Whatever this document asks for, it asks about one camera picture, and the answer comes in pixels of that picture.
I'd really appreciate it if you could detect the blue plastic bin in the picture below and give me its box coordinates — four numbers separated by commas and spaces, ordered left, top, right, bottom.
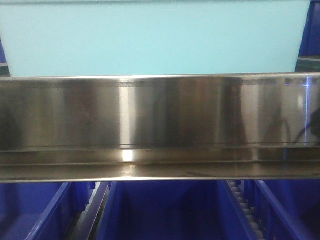
0, 0, 310, 77

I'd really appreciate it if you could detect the blue bin lower centre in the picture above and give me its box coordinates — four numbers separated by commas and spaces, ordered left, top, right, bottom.
97, 180, 257, 240

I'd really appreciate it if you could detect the white roller track right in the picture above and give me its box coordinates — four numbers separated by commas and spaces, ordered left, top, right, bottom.
226, 180, 265, 240

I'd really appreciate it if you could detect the blue bin lower left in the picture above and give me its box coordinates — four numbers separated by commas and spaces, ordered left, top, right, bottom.
0, 182, 96, 240

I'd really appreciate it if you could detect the blue bin lower right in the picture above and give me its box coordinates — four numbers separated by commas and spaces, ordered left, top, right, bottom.
241, 180, 320, 240

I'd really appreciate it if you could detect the blue bin upper left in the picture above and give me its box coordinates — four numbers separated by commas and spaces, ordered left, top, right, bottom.
0, 41, 11, 78

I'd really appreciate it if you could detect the blue bin upper right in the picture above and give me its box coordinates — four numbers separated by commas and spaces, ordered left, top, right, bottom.
295, 0, 320, 73

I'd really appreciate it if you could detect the stainless steel shelf front rail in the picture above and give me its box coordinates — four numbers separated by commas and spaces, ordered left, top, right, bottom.
0, 72, 320, 183

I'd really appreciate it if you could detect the steel divider rail left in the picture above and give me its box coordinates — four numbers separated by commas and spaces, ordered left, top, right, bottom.
70, 182, 110, 240

